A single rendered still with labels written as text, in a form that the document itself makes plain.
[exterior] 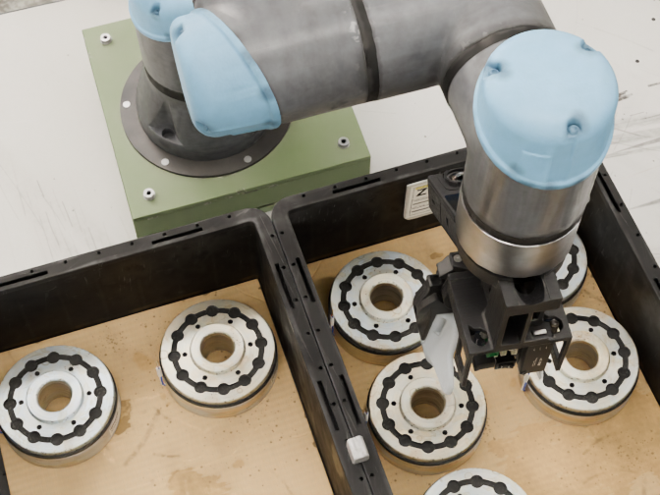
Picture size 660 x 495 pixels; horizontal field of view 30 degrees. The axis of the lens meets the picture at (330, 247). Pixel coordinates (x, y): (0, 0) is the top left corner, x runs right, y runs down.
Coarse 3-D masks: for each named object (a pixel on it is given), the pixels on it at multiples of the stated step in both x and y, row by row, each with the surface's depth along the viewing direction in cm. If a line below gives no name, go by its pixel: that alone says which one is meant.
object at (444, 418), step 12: (408, 384) 106; (420, 384) 106; (432, 384) 106; (408, 396) 106; (444, 396) 106; (408, 408) 105; (444, 408) 105; (408, 420) 104; (420, 420) 104; (432, 420) 104; (444, 420) 104
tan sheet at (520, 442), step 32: (352, 256) 117; (416, 256) 117; (320, 288) 115; (352, 384) 110; (480, 384) 110; (512, 384) 110; (640, 384) 110; (512, 416) 109; (544, 416) 109; (640, 416) 109; (480, 448) 107; (512, 448) 107; (544, 448) 107; (576, 448) 107; (608, 448) 107; (640, 448) 107; (416, 480) 106; (544, 480) 106; (576, 480) 106; (608, 480) 106; (640, 480) 106
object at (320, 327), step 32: (448, 160) 110; (320, 192) 108; (352, 192) 109; (608, 192) 110; (288, 224) 107; (288, 256) 105; (640, 256) 105; (320, 320) 102; (320, 352) 101; (352, 416) 98; (384, 480) 95
